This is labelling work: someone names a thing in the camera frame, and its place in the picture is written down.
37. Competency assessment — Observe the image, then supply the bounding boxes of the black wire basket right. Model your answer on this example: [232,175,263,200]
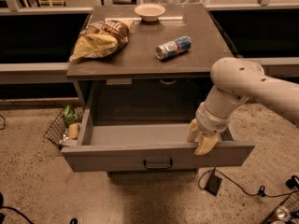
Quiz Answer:
[260,192,299,224]

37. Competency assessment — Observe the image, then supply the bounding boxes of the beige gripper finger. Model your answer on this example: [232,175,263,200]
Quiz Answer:
[194,133,218,156]
[187,119,200,143]

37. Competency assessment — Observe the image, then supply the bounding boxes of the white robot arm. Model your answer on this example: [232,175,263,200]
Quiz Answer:
[187,58,299,155]

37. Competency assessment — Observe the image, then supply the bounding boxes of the blue silver drink can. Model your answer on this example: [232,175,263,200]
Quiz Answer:
[155,36,192,60]

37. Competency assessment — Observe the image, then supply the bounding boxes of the silver can right basket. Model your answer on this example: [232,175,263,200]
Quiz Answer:
[275,206,291,222]

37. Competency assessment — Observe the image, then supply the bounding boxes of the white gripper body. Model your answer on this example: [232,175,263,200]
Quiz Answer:
[195,103,231,133]

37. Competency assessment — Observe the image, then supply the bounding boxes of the grey drawer cabinet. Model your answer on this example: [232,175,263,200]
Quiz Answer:
[65,3,235,178]

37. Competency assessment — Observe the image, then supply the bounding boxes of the black wire basket left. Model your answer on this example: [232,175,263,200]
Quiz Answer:
[43,107,85,148]

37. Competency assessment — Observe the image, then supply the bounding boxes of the grey top drawer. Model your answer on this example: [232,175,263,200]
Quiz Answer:
[61,79,256,174]

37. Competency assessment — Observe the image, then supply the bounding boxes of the black wire basket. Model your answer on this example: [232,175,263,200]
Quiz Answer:
[43,107,85,148]
[260,192,299,224]

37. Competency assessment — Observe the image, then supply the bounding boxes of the white ceramic bowl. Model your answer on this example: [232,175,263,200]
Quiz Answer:
[135,4,165,22]

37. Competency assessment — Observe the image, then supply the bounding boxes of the black cable bottom left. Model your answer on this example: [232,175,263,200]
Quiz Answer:
[0,192,78,224]

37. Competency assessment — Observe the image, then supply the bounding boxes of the black floor stand plate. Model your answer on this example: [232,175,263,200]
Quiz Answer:
[205,169,222,196]

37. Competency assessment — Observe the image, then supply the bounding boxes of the brown yellow chip bag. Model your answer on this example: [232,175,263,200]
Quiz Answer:
[69,20,134,62]

